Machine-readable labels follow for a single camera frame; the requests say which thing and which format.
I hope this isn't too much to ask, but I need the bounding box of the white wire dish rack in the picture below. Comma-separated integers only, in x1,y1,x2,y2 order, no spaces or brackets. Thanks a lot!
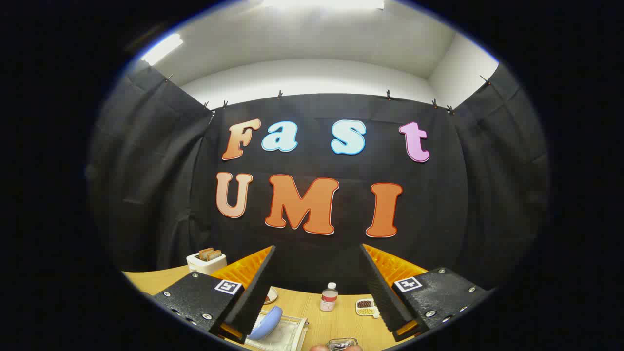
244,312,309,351

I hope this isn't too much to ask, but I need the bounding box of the metal wire basket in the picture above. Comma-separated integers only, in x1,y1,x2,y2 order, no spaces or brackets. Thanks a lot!
326,337,359,351

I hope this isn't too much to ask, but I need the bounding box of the clear bottle with red label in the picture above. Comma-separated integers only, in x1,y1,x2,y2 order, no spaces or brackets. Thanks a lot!
320,282,339,312

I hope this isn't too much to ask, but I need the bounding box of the white toaster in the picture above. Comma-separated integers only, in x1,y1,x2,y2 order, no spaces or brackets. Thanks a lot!
186,248,227,274

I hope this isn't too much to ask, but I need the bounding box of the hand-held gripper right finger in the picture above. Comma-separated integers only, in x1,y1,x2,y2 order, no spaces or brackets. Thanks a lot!
360,243,492,342

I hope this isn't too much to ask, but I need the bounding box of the white drip tray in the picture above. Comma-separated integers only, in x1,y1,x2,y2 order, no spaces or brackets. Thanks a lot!
251,317,305,351

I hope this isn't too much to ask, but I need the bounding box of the white divided dish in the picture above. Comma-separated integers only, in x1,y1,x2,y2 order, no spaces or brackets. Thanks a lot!
355,298,380,319

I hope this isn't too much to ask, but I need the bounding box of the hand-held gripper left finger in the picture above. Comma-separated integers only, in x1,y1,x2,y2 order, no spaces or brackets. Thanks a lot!
153,245,276,345

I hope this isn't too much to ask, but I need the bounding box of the ceiling light panel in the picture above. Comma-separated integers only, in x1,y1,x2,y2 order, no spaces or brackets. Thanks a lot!
140,33,184,66

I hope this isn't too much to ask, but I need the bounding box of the blue plate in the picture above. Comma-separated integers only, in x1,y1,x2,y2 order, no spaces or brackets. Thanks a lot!
248,306,283,341

